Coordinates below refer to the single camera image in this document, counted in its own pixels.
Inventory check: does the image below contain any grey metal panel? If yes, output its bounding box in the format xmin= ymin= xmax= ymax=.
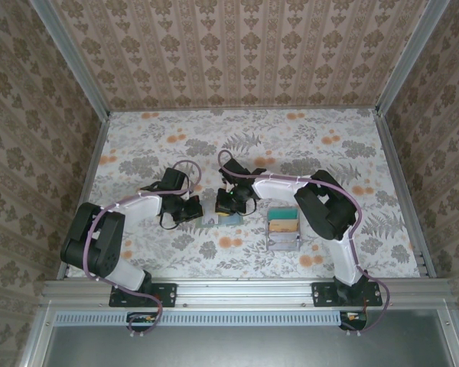
xmin=22 ymin=308 xmax=459 ymax=367

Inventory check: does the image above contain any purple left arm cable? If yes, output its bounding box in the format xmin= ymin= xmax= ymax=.
xmin=83 ymin=159 xmax=203 ymax=339

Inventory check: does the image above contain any teal card stack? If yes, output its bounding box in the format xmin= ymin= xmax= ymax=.
xmin=269 ymin=208 xmax=300 ymax=222

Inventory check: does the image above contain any clear acrylic card box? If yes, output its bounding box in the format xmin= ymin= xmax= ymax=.
xmin=265 ymin=207 xmax=302 ymax=252

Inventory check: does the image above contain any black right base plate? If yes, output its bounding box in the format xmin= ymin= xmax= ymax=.
xmin=311 ymin=281 xmax=384 ymax=308

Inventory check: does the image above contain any aluminium frame post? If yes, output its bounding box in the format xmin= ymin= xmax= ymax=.
xmin=29 ymin=0 xmax=112 ymax=120
xmin=375 ymin=0 xmax=451 ymax=116

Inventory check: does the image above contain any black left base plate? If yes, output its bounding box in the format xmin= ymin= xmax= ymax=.
xmin=109 ymin=281 xmax=177 ymax=308

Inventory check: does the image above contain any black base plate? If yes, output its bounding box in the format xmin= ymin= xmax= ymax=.
xmin=311 ymin=281 xmax=384 ymax=308
xmin=109 ymin=281 xmax=177 ymax=308

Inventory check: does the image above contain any gold card stack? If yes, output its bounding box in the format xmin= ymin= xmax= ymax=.
xmin=269 ymin=219 xmax=299 ymax=234

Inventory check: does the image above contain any white slotted cable duct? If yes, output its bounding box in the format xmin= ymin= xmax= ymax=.
xmin=54 ymin=310 xmax=368 ymax=329

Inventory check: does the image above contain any aluminium front rail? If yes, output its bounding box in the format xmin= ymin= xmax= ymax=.
xmin=41 ymin=278 xmax=457 ymax=311

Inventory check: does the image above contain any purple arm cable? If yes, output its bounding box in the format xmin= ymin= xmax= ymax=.
xmin=83 ymin=159 xmax=203 ymax=339
xmin=217 ymin=149 xmax=392 ymax=339

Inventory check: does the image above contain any aluminium side rail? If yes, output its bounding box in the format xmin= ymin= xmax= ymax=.
xmin=56 ymin=112 xmax=111 ymax=280
xmin=377 ymin=109 xmax=438 ymax=279

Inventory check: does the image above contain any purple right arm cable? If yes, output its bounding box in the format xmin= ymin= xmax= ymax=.
xmin=217 ymin=149 xmax=392 ymax=339

